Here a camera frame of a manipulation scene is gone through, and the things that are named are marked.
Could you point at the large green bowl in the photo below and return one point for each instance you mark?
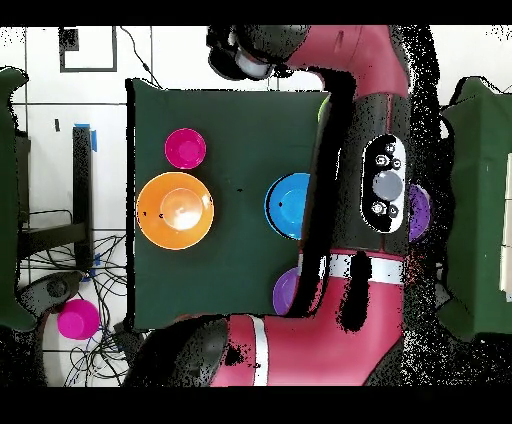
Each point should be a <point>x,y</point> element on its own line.
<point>322,108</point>

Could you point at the purple bowl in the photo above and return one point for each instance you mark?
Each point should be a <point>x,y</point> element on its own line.
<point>284,292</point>
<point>419,212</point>

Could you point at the pink cup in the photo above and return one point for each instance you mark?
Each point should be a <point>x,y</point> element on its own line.
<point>78,319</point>

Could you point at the green cloth covered table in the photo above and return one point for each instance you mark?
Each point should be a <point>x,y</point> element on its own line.
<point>476,200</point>
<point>8,200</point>

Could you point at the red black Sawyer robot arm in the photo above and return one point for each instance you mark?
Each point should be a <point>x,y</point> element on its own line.
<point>320,344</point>

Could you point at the blue bowl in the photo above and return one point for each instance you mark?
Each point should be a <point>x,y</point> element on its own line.
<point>288,206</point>

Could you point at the black power adapter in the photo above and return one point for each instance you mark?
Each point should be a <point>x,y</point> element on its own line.
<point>124,336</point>

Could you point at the black metal stool frame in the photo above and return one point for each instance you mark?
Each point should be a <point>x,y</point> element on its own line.
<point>82,180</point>

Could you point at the black grey base foot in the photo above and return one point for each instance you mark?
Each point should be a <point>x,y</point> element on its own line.
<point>56,288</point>

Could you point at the dark green table cloth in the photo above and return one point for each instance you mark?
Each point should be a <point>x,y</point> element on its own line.
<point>240,140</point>

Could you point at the pink bowl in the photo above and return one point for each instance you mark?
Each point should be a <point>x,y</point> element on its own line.
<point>185,148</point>

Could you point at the large orange bowl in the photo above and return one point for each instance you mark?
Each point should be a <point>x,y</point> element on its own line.
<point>175,210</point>

